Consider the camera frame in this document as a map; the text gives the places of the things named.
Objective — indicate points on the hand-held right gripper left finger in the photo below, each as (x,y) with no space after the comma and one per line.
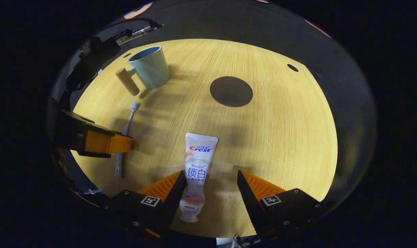
(170,203)

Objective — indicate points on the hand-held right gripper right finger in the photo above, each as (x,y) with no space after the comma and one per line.
(251,203)

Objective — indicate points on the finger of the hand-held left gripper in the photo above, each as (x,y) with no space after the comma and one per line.
(74,134)

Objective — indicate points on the white toothpaste tube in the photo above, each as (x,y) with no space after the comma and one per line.
(196,165)

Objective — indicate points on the white toothbrush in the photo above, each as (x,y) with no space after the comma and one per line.
(129,120)

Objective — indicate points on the dark round coaster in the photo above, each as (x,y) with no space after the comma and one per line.
(231,91)

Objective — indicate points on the wooden desktop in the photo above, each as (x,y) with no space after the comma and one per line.
(280,137)

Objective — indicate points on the black backdrop cloth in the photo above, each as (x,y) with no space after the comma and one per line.
(229,20)

